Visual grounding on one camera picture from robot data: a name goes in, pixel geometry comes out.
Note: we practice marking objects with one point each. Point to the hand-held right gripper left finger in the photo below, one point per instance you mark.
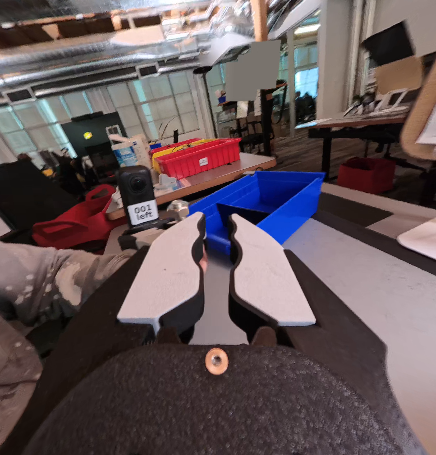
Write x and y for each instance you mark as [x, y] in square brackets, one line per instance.
[161, 280]

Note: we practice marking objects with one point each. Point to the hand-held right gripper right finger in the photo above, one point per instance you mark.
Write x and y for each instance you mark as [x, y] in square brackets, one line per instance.
[271, 284]

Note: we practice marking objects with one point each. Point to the silver flange bolt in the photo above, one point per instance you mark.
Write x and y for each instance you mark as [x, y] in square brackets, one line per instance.
[178, 209]

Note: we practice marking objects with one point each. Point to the blue plastic bin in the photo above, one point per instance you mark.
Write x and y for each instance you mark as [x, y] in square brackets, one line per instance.
[296, 199]

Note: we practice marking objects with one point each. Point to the person's left forearm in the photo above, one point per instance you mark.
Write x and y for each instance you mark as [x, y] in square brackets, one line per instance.
[61, 277]

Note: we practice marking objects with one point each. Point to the person's left hand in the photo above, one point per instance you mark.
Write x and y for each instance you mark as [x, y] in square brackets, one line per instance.
[204, 261]

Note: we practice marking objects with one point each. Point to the small white blue object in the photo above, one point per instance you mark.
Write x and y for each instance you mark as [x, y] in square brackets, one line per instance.
[167, 182]

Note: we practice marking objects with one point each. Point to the blue-white wipes tub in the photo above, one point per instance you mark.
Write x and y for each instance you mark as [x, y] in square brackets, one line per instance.
[124, 154]

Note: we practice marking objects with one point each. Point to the white box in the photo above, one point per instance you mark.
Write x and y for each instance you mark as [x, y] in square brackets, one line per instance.
[143, 151]

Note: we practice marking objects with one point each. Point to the red plastic tote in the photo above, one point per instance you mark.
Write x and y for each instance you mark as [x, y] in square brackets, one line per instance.
[200, 160]

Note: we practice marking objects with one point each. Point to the black bin divider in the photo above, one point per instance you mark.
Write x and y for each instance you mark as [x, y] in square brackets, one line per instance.
[239, 215]

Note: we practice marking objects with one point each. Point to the black partition panel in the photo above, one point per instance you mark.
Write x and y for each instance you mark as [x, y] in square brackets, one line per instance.
[22, 192]

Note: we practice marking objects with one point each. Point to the black floor lamp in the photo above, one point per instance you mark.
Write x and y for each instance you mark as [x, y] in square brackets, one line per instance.
[203, 69]

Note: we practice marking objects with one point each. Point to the white instruction sheet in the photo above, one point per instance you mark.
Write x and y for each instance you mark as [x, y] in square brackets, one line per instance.
[434, 128]

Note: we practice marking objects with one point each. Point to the wooden stand black panel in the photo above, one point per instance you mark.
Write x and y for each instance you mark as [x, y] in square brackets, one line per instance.
[390, 44]

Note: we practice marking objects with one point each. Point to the silver air duct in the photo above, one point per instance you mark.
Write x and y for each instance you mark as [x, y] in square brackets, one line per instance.
[79, 64]

